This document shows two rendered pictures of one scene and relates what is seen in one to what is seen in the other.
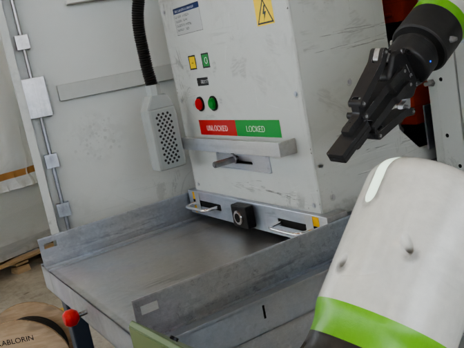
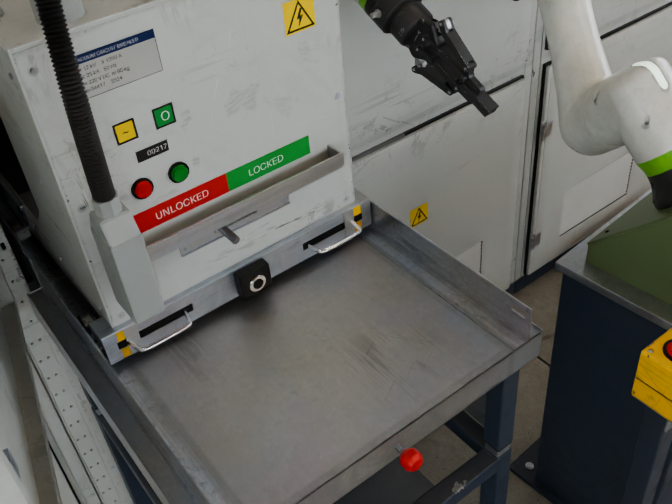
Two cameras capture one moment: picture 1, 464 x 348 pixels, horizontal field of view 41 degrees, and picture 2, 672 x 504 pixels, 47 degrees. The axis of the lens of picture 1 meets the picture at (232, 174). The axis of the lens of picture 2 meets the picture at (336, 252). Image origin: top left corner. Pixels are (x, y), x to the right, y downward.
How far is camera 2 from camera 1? 165 cm
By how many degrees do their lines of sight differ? 85
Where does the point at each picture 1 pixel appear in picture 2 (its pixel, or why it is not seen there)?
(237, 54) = (241, 83)
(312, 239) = (388, 218)
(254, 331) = not seen: hidden behind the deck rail
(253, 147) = (303, 178)
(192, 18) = (133, 59)
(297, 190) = (326, 197)
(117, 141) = not seen: outside the picture
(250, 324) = not seen: hidden behind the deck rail
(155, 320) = (516, 318)
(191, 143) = (163, 247)
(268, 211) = (289, 246)
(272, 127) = (296, 148)
